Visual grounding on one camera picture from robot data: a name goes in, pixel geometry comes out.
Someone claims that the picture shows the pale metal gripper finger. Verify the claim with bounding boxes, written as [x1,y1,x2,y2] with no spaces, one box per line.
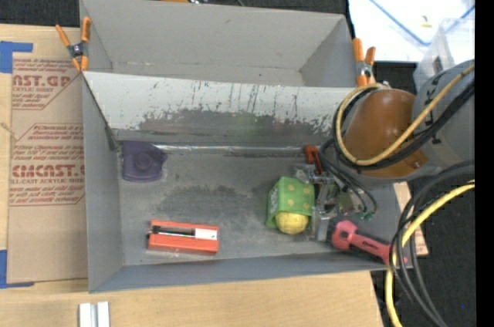
[314,182,330,211]
[310,210,330,242]

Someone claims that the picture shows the small red clip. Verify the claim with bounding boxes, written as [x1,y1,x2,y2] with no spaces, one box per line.
[304,145,323,175]

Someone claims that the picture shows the yellow ball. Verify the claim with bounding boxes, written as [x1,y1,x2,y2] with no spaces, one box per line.
[274,211,310,235]

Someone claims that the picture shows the grey metal bin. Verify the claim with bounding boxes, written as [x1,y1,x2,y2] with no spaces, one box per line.
[79,0,402,294]

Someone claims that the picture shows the orange flat box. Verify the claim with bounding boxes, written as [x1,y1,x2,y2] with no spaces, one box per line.
[146,219,221,256]

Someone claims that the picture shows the purple cup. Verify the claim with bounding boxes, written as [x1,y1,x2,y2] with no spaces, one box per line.
[120,140,169,184]

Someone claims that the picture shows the brown cardboard board red print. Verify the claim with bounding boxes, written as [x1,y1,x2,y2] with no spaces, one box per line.
[0,23,90,287]

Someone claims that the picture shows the red-handled tool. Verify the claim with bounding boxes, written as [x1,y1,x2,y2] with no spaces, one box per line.
[326,219,408,267]

